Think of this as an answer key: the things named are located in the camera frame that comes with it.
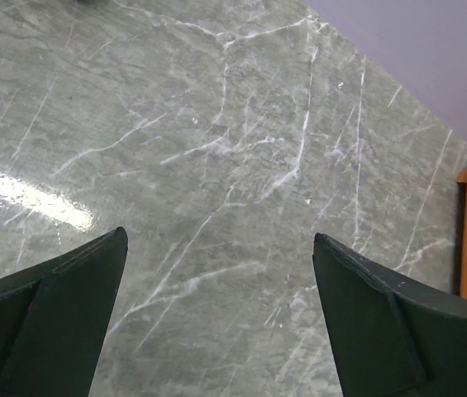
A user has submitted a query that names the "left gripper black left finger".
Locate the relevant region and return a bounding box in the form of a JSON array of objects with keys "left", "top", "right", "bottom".
[{"left": 0, "top": 227, "right": 128, "bottom": 396}]

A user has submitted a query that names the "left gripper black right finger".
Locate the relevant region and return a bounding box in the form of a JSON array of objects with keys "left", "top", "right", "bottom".
[{"left": 312, "top": 233, "right": 467, "bottom": 396}]

